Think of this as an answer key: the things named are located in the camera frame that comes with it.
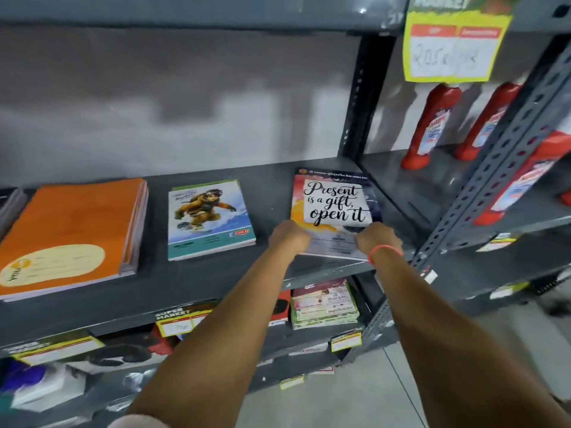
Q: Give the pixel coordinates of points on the person's right hand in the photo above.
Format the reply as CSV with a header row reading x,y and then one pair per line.
x,y
379,236

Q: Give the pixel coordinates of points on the person's left hand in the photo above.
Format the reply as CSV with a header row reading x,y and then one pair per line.
x,y
290,238

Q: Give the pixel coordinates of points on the grey metal shelf rack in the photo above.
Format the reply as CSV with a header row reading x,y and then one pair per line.
x,y
267,191

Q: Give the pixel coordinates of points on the monkey cover notebook stack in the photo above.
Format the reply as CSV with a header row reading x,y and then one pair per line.
x,y
214,250
209,213

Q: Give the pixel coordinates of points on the orange notebook stack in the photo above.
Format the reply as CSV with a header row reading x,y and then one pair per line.
x,y
67,218

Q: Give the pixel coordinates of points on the person's right forearm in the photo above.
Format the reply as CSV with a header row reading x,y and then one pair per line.
x,y
446,352

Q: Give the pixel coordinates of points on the person's left forearm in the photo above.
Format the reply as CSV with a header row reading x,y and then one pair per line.
x,y
214,352

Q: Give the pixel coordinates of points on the red black box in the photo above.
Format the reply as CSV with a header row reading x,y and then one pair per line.
x,y
281,307

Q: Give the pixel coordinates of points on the green white card pack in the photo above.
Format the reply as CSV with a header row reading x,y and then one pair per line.
x,y
325,303

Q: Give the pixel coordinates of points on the small yellow price tag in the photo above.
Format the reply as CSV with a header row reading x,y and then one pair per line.
x,y
345,342
292,382
510,290
497,242

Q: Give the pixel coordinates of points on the yellow green price tag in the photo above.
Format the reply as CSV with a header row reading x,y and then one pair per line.
x,y
58,352
178,327

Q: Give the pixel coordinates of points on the large yellow price sign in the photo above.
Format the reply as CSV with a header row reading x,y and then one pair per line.
x,y
446,53

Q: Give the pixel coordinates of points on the white black headphone box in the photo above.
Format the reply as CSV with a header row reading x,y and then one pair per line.
x,y
111,356

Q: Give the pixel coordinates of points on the white shirt sleeve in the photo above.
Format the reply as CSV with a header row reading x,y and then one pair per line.
x,y
138,422

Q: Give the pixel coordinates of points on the white box with purple bulbs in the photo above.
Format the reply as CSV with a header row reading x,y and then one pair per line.
x,y
44,392

